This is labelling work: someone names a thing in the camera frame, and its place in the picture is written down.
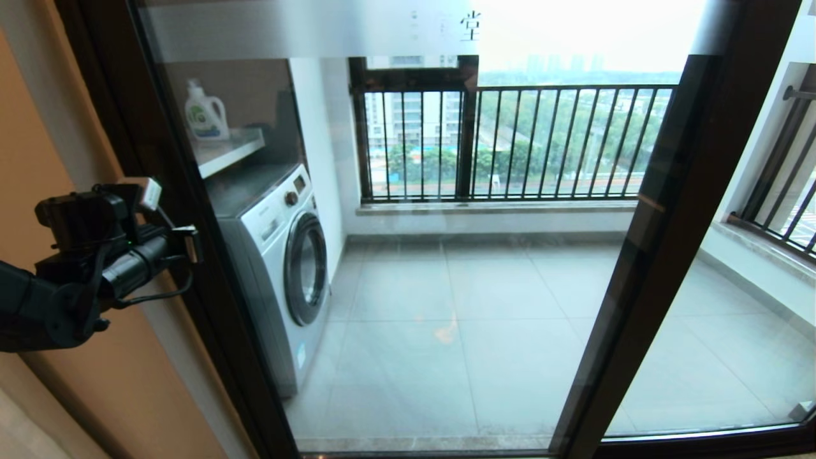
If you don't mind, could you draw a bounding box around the white front-load washing machine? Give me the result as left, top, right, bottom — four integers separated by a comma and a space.
204, 163, 331, 397

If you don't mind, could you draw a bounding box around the dark framed glass sliding door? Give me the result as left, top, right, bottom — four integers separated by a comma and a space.
92, 0, 805, 459

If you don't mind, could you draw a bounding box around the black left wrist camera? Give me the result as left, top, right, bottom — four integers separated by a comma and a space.
34, 185, 144, 252

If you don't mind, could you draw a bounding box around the dark brown cabinet niche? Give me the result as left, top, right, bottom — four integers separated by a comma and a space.
163, 59, 305, 168

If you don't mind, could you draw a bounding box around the thin black camera cable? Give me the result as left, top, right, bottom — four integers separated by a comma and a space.
113, 265, 195, 311

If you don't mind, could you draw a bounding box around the white laundry detergent bottle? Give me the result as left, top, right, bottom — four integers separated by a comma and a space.
185, 78, 230, 141

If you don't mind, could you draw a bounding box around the white wall shelf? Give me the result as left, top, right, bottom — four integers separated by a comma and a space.
191, 127, 266, 179

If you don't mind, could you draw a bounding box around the dark balcony window frame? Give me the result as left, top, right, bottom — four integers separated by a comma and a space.
348, 56, 480, 203

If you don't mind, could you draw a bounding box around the dark framed fixed glass door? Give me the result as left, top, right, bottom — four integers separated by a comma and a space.
551, 54, 816, 459

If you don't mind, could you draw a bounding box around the dark outer door frame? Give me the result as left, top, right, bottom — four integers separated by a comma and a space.
52, 0, 300, 459

